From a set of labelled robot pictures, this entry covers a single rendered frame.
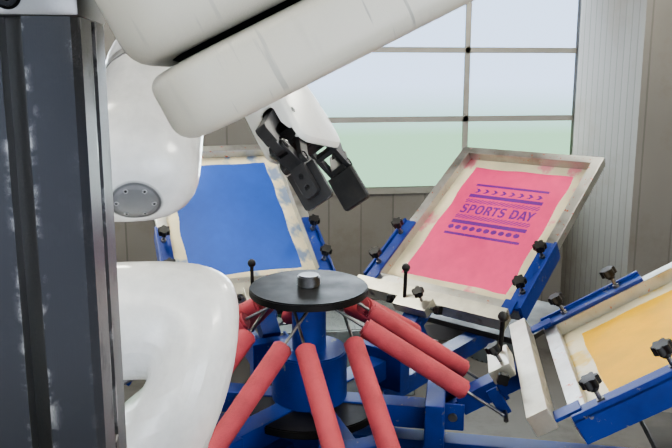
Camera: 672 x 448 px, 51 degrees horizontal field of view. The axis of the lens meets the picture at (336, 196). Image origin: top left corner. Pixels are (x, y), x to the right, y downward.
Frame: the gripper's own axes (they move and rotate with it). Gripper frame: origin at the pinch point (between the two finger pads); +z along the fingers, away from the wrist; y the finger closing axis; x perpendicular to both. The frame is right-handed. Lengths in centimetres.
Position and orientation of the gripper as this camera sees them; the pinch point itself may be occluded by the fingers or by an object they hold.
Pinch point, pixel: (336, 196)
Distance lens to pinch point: 70.7
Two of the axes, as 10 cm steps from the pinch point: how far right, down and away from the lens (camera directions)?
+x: 7.7, -5.4, -3.3
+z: 4.9, 8.4, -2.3
